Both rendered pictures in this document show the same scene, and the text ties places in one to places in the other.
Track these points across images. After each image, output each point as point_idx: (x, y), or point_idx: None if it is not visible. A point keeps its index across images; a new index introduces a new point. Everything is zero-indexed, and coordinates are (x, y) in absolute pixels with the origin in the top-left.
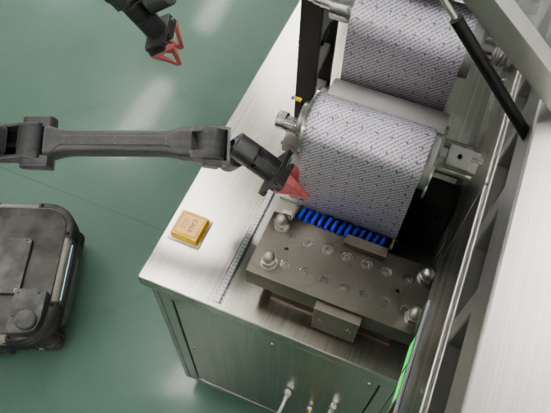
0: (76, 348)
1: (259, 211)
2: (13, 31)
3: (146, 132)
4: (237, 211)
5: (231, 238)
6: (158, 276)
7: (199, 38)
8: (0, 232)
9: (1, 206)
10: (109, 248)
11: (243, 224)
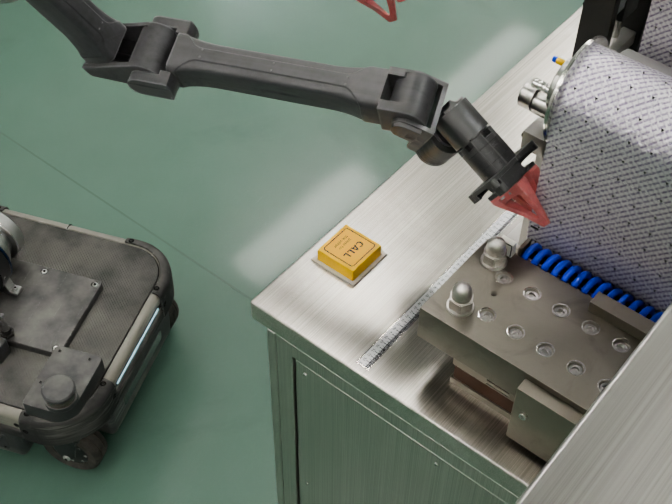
0: (119, 476)
1: (464, 255)
2: (157, 9)
3: (320, 64)
4: (429, 248)
5: (410, 282)
6: (282, 309)
7: (433, 68)
8: (58, 263)
9: (70, 229)
10: (211, 340)
11: (434, 269)
